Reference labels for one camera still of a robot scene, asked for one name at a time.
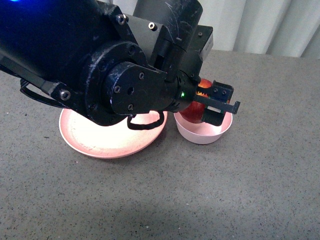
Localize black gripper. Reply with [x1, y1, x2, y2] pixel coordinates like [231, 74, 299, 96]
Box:
[172, 71, 241, 126]

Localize red apple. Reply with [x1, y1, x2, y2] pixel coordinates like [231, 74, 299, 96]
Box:
[179, 78, 212, 124]

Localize pink bowl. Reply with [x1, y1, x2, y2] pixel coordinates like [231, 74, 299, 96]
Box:
[174, 112, 233, 145]

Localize pink plate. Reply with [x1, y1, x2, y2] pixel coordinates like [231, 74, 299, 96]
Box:
[59, 109, 168, 159]

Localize white curtain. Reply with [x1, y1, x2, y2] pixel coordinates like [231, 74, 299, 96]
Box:
[107, 0, 320, 59]

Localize black cable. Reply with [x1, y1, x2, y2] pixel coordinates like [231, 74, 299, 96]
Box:
[126, 110, 166, 131]

